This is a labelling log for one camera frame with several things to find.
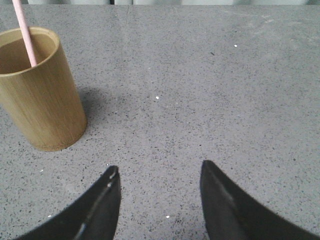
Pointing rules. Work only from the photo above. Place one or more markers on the bamboo cylinder holder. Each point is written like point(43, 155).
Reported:
point(43, 100)

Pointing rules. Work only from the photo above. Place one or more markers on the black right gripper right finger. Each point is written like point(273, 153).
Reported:
point(231, 214)

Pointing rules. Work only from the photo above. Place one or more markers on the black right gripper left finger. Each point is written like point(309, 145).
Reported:
point(93, 216)

